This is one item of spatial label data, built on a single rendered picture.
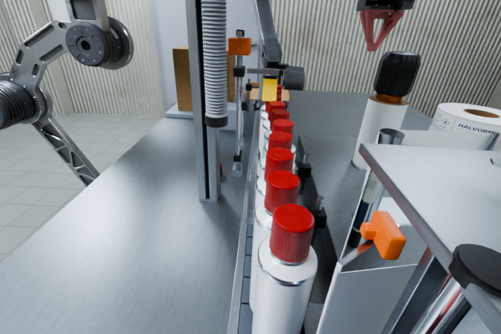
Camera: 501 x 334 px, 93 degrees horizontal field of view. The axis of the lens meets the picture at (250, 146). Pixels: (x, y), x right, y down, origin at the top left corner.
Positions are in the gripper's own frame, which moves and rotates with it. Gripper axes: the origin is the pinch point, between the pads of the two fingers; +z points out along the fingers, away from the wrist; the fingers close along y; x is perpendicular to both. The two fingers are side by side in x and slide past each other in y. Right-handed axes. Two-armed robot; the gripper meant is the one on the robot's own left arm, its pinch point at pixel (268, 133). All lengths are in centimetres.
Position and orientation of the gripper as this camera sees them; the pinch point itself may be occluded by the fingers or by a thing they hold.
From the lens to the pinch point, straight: 70.6
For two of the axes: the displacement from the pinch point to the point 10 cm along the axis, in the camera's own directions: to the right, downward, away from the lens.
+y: 10.0, 0.6, -0.3
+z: -0.6, 9.8, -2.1
